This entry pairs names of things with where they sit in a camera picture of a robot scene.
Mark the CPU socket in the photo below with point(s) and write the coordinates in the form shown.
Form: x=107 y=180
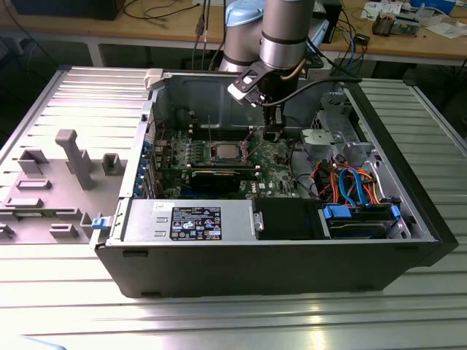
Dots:
x=241 y=154

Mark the black RAM slot bank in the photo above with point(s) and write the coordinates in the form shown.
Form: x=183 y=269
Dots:
x=200 y=134

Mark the white papers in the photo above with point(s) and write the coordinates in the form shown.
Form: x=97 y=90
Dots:
x=445 y=29

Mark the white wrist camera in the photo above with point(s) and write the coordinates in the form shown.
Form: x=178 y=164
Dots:
x=239 y=89

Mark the copper heat sink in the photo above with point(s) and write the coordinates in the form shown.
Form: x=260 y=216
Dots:
x=383 y=23

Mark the black PC case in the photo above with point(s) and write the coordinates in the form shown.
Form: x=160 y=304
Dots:
x=255 y=270

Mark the metal component box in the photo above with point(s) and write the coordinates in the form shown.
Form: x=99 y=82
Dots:
x=406 y=25

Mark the small black adapter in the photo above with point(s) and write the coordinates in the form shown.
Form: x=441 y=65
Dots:
x=363 y=39

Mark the silver drive cage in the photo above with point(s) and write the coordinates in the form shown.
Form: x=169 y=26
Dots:
x=350 y=149

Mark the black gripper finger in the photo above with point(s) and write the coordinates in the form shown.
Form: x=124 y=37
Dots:
x=273 y=133

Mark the blue box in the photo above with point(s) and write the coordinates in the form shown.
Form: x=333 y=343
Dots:
x=434 y=4

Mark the black graphics card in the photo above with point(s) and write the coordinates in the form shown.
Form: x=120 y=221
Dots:
x=215 y=180

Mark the blue disk carrier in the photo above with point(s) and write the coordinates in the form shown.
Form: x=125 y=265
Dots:
x=337 y=213

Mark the green motherboard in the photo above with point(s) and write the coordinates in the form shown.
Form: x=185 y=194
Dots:
x=273 y=171

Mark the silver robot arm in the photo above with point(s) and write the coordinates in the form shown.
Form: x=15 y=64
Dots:
x=281 y=36

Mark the blue case latch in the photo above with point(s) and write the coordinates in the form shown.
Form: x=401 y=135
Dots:
x=100 y=223

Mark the black drive bay cover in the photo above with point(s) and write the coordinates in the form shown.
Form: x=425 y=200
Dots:
x=284 y=218

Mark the large black box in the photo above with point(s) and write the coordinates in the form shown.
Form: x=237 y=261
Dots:
x=65 y=9

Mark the wooden desk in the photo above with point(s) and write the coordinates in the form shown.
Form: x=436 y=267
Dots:
x=109 y=29

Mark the green RAM stick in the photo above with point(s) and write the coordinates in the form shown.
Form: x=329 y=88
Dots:
x=47 y=213

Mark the silver power supply unit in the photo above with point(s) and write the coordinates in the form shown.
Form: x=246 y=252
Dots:
x=146 y=218

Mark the long black RAM stick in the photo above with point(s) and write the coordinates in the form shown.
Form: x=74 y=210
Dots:
x=175 y=174

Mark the grey parts rack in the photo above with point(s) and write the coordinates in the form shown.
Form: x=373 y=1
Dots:
x=62 y=189

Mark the beige case latch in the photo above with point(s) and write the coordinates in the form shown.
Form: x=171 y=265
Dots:
x=153 y=78

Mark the black upright desktop box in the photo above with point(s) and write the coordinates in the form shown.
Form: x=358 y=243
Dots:
x=333 y=22

